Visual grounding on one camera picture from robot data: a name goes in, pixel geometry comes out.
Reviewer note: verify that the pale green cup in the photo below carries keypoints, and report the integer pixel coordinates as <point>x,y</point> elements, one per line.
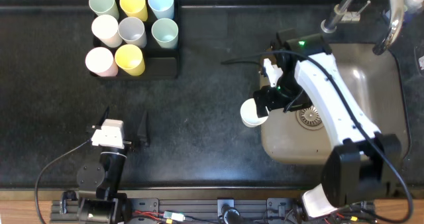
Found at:
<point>165,32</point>
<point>102,3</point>

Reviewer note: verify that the mounting rail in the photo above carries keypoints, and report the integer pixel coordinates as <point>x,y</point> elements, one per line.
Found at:
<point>198,212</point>

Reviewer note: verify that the steel tap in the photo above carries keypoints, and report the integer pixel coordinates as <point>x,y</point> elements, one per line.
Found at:
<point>395,18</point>

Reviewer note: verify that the white cup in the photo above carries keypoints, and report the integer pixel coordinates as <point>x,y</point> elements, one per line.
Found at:
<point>249,116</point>
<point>106,30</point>

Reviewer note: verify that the black tray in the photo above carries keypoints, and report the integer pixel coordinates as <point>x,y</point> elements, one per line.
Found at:
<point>165,66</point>

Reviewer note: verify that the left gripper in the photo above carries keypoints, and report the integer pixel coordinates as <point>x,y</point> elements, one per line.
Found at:
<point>130,144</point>

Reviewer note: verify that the light blue cup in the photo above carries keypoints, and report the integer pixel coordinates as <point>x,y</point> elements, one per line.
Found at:
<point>161,2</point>

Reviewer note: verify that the steel sink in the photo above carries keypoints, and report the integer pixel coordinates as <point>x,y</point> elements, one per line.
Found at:
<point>298,144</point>

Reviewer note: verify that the grey cup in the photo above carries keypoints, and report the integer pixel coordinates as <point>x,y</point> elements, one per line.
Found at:
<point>132,31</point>

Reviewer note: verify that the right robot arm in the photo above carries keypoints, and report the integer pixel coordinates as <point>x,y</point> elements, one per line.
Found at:
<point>318,91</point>

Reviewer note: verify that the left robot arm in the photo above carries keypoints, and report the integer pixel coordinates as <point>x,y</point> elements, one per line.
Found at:
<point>99,184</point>

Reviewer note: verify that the pink cup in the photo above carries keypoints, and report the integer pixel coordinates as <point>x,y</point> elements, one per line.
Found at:
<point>100,61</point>

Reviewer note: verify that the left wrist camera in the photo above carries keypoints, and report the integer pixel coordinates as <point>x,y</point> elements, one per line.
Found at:
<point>109,134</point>

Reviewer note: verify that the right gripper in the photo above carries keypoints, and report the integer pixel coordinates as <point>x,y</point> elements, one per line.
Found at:
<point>273,98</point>

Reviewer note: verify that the yellow cup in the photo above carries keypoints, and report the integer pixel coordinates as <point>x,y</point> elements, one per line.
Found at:
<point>129,60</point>
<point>133,4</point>

